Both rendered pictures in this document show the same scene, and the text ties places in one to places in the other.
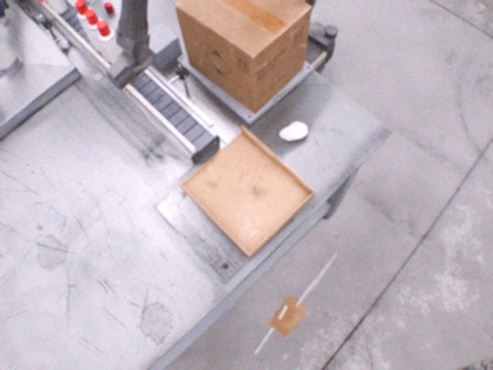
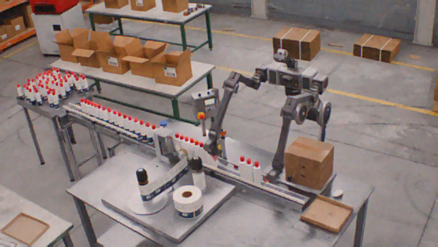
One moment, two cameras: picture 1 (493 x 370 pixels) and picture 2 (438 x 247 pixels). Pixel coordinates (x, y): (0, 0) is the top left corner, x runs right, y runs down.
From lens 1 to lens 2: 2.59 m
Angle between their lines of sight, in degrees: 38
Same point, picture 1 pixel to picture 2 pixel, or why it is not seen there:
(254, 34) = (318, 155)
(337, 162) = (357, 199)
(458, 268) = not seen: outside the picture
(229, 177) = (318, 212)
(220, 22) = (304, 154)
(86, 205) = (262, 231)
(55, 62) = (224, 186)
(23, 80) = (210, 194)
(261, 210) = (335, 218)
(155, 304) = not seen: outside the picture
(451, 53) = (396, 174)
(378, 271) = not seen: outside the picture
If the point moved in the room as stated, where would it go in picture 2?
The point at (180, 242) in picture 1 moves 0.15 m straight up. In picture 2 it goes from (308, 234) to (309, 218)
